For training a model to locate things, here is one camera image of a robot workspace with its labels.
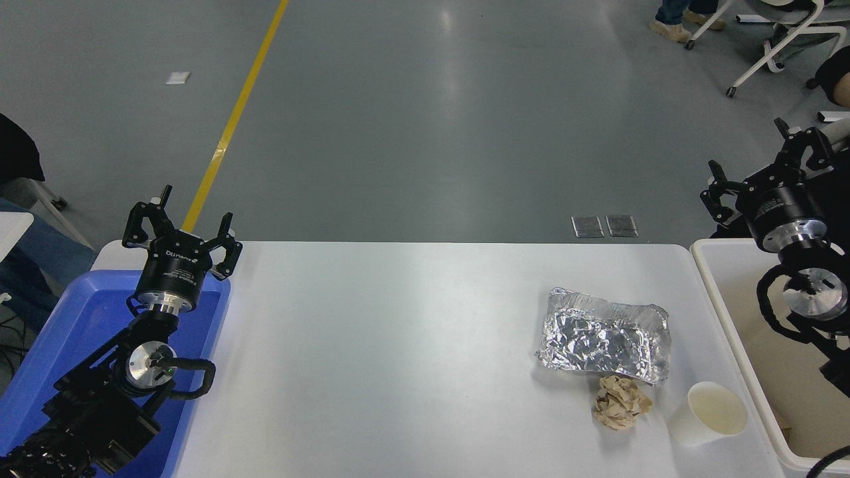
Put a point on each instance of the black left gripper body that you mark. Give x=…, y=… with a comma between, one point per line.
x=174, y=269

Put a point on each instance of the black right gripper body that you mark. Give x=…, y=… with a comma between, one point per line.
x=783, y=202

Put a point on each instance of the white paper cup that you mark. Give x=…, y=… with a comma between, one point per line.
x=716, y=410

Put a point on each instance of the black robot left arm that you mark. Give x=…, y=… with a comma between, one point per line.
x=99, y=411

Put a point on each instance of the white furniture piece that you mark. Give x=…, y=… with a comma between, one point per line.
x=841, y=135

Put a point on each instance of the large pale plastic bin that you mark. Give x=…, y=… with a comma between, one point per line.
x=727, y=285

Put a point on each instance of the blue plastic tray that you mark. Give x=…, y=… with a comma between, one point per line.
x=80, y=318

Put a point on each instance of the grey chair with casters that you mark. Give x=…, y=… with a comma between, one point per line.
x=50, y=196

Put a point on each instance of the metal floor plate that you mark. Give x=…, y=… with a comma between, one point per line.
x=588, y=226
x=621, y=226

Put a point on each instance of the white rolling chair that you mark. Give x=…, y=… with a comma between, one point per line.
x=787, y=36

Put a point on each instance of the white side table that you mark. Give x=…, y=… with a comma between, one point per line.
x=13, y=232

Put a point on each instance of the seated person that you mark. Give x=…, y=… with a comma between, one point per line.
x=16, y=153

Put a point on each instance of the walking person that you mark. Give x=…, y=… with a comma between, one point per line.
x=671, y=30

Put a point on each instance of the crumpled silver foil tray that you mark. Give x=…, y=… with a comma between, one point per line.
x=601, y=335

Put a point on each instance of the tan paper piece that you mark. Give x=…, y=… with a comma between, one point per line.
x=782, y=425

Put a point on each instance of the crumpled tan paper ball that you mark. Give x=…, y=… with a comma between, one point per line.
x=621, y=401

